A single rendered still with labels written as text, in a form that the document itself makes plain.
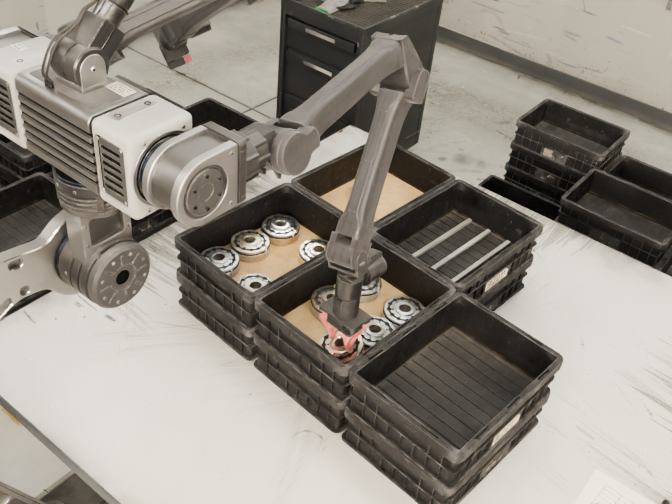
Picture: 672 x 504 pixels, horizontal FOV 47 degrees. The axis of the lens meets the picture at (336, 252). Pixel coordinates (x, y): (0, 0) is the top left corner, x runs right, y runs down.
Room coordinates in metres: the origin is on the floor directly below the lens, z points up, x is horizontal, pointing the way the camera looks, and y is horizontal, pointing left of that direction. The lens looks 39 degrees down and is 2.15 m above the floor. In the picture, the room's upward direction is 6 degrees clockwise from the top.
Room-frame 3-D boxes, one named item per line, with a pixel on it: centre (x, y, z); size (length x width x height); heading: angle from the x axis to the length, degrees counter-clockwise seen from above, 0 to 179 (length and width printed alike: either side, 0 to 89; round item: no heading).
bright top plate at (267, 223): (1.70, 0.16, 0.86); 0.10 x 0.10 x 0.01
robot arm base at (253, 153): (1.10, 0.18, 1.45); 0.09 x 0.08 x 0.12; 55
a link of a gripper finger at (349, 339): (1.25, -0.04, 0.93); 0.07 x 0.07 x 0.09; 50
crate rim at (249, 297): (1.57, 0.17, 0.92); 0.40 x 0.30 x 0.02; 140
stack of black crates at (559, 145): (2.97, -0.94, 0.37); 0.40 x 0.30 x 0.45; 55
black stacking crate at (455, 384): (1.19, -0.29, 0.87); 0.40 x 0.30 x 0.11; 140
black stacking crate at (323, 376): (1.38, -0.06, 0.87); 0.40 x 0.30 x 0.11; 140
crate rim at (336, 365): (1.38, -0.06, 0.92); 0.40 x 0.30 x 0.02; 140
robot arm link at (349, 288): (1.26, -0.04, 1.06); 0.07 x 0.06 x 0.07; 145
